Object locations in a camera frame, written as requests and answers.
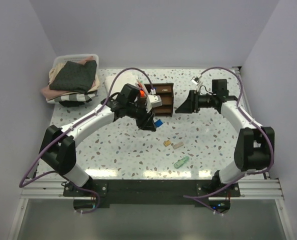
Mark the cream folded cloth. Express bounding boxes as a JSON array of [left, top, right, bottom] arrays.
[[48, 62, 66, 85]]

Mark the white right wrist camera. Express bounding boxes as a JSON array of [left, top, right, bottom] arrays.
[[190, 76, 201, 86]]

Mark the red gel pen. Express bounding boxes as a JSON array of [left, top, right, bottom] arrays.
[[136, 79, 144, 91]]

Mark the green transparent utility knife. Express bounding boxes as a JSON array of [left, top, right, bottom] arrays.
[[173, 156, 190, 169]]

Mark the pink folded cloth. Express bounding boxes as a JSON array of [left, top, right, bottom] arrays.
[[41, 86, 66, 99]]

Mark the dark green folded cloth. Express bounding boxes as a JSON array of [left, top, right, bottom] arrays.
[[49, 60, 98, 94]]

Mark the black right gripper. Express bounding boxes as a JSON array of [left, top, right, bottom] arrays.
[[175, 90, 216, 114]]

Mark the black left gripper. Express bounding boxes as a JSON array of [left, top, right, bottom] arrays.
[[126, 102, 156, 132]]

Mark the white folded towel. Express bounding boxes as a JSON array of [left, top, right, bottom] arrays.
[[104, 71, 138, 95]]

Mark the striped folded cloth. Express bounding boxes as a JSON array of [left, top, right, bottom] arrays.
[[46, 91, 97, 104]]

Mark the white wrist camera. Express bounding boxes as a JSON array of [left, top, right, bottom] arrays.
[[146, 94, 163, 112], [190, 76, 201, 86]]

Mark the beige eraser block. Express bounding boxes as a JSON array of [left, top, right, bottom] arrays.
[[172, 141, 184, 150]]

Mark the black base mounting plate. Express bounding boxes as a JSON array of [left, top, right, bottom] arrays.
[[61, 179, 241, 210]]

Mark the white plastic laundry basket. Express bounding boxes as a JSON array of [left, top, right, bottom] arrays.
[[52, 53, 100, 68]]

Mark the blue grey pencil sharpener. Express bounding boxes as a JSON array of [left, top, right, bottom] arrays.
[[154, 119, 163, 128]]

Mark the small gold eraser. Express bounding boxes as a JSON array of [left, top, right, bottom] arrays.
[[163, 140, 172, 147]]

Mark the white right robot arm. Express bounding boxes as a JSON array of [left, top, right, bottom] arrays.
[[175, 79, 275, 197]]

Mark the orange black highlighter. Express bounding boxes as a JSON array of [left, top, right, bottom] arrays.
[[140, 90, 147, 98]]

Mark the aluminium front rail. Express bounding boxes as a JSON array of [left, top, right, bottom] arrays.
[[20, 178, 284, 200]]

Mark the brown wooden desk organizer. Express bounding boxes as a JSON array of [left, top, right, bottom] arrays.
[[153, 82, 174, 117]]

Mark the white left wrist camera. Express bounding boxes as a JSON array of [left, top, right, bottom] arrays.
[[146, 94, 163, 112]]

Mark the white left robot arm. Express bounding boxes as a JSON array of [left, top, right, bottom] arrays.
[[39, 83, 162, 196]]

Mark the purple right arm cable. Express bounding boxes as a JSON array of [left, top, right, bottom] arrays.
[[183, 66, 275, 217]]

